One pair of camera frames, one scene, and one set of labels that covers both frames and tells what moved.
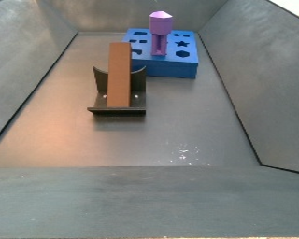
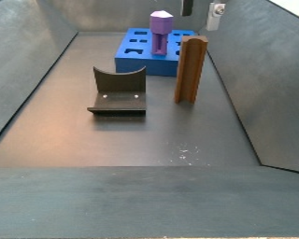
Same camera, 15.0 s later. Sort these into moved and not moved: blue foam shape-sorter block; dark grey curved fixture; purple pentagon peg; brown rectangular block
Moved: brown rectangular block
Not moved: purple pentagon peg; blue foam shape-sorter block; dark grey curved fixture
